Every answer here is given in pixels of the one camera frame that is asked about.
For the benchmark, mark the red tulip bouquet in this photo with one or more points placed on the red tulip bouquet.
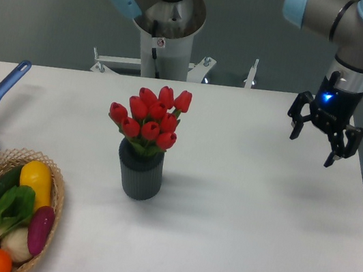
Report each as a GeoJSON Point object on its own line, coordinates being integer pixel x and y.
{"type": "Point", "coordinates": [149, 123]}

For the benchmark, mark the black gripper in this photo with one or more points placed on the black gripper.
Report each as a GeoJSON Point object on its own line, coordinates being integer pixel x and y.
{"type": "Point", "coordinates": [331, 110]}

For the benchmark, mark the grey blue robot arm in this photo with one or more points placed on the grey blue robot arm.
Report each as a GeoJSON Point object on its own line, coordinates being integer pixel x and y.
{"type": "Point", "coordinates": [340, 21]}

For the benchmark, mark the dark grey ribbed vase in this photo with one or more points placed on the dark grey ribbed vase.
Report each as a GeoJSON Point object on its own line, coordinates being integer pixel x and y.
{"type": "Point", "coordinates": [141, 177]}

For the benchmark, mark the purple eggplant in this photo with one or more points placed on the purple eggplant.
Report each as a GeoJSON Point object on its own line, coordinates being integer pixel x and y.
{"type": "Point", "coordinates": [39, 229]}

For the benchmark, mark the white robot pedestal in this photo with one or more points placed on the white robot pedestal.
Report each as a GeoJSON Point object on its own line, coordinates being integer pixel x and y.
{"type": "Point", "coordinates": [166, 42]}

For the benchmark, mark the white garlic bulb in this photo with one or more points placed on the white garlic bulb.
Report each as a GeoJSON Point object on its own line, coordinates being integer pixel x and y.
{"type": "Point", "coordinates": [16, 245]}

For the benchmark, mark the green bok choy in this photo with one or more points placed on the green bok choy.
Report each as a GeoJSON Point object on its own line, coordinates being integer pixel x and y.
{"type": "Point", "coordinates": [16, 207]}

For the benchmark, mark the yellow squash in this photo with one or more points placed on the yellow squash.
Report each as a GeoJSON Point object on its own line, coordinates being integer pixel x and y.
{"type": "Point", "coordinates": [37, 175]}

